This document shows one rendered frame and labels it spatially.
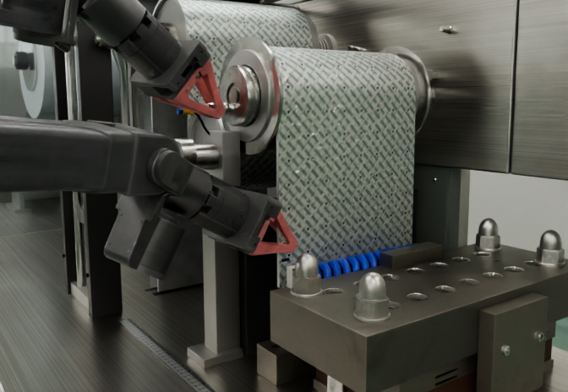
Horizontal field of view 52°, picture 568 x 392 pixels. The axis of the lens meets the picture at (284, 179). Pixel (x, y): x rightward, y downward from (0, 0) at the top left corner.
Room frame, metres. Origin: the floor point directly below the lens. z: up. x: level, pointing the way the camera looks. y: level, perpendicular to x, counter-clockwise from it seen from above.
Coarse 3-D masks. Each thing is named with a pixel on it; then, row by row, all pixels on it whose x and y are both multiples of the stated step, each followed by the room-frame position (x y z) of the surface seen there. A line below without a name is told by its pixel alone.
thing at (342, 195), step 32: (288, 160) 0.69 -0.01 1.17; (320, 160) 0.72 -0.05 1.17; (352, 160) 0.75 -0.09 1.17; (384, 160) 0.79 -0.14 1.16; (288, 192) 0.69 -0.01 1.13; (320, 192) 0.72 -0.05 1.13; (352, 192) 0.75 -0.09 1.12; (384, 192) 0.79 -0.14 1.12; (288, 224) 0.69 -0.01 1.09; (320, 224) 0.72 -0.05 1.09; (352, 224) 0.76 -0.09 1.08; (384, 224) 0.79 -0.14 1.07; (288, 256) 0.69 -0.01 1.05; (320, 256) 0.72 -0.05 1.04
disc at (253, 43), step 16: (240, 48) 0.75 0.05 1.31; (256, 48) 0.72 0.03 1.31; (224, 64) 0.78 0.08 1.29; (272, 64) 0.69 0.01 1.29; (272, 80) 0.69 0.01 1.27; (272, 96) 0.69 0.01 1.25; (272, 112) 0.69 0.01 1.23; (272, 128) 0.69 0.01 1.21; (240, 144) 0.75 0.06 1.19; (256, 144) 0.72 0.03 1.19
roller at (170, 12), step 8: (168, 0) 0.95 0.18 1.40; (168, 8) 0.95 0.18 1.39; (176, 8) 0.93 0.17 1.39; (160, 16) 0.98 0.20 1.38; (168, 16) 0.95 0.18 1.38; (176, 16) 0.93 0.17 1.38; (304, 16) 1.05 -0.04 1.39; (176, 24) 0.93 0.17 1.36; (184, 24) 0.90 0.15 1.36; (312, 24) 1.04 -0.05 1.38; (184, 32) 0.90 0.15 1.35; (312, 32) 1.03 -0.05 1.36; (312, 40) 1.02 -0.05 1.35
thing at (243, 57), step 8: (240, 56) 0.74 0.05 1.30; (248, 56) 0.72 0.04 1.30; (256, 56) 0.71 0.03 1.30; (232, 64) 0.75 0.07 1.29; (240, 64) 0.74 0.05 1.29; (248, 64) 0.72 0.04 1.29; (256, 64) 0.71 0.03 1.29; (264, 64) 0.70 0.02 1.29; (408, 64) 0.85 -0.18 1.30; (256, 72) 0.71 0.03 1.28; (264, 72) 0.69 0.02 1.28; (264, 80) 0.70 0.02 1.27; (416, 80) 0.84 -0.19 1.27; (264, 88) 0.70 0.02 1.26; (416, 88) 0.83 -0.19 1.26; (264, 96) 0.70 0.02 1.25; (416, 96) 0.83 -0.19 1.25; (264, 104) 0.70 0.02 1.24; (416, 104) 0.83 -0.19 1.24; (264, 112) 0.70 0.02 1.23; (416, 112) 0.84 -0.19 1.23; (256, 120) 0.71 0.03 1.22; (264, 120) 0.70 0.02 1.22; (232, 128) 0.76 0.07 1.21; (240, 128) 0.74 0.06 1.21; (248, 128) 0.72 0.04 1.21; (256, 128) 0.71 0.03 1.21; (264, 128) 0.70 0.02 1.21; (240, 136) 0.74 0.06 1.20; (248, 136) 0.72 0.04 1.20; (256, 136) 0.71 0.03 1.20
